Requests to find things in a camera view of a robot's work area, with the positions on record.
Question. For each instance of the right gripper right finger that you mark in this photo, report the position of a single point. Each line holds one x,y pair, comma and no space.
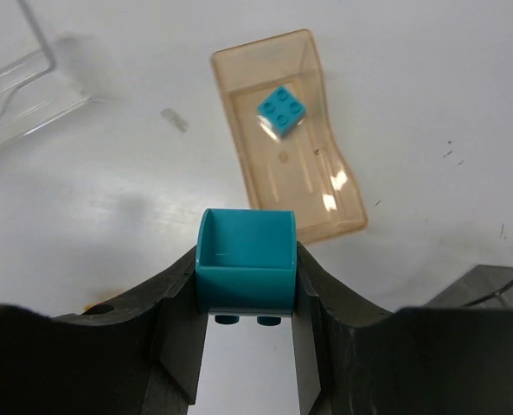
354,357

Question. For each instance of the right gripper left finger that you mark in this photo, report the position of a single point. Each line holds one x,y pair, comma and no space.
137,353

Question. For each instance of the curved teal lego brick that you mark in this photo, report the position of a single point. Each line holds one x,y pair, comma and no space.
246,264

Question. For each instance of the small teal lego brick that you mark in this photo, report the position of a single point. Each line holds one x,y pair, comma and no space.
281,112

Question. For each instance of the grey plastic container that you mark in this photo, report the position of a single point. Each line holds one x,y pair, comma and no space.
483,286

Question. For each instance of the orange plastic container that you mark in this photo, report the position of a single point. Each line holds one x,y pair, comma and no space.
302,170

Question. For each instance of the clear plastic container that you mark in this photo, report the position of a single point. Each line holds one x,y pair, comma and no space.
43,76

